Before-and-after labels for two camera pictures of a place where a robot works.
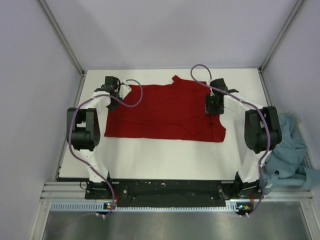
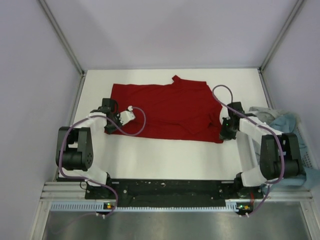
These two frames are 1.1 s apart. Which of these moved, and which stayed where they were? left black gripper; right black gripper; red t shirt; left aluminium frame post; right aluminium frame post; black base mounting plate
Moved: right black gripper; left black gripper
Stayed: right aluminium frame post; left aluminium frame post; black base mounting plate; red t shirt
